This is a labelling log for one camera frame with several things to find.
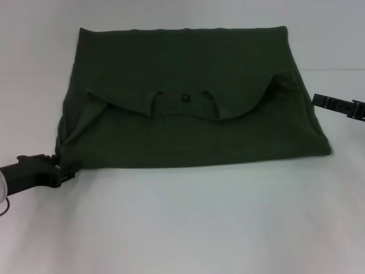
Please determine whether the dark green FREE! t-shirt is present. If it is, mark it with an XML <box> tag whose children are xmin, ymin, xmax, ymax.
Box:
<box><xmin>54</xmin><ymin>25</ymin><xmax>333</xmax><ymax>172</ymax></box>

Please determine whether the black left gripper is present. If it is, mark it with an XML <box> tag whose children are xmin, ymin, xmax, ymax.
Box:
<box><xmin>1</xmin><ymin>154</ymin><xmax>81</xmax><ymax>198</ymax></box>

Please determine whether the dark left wrist cable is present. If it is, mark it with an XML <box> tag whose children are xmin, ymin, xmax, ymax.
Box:
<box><xmin>0</xmin><ymin>198</ymin><xmax>11</xmax><ymax>217</ymax></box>

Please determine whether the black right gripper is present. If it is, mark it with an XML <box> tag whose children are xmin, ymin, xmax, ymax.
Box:
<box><xmin>312</xmin><ymin>93</ymin><xmax>365</xmax><ymax>123</ymax></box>

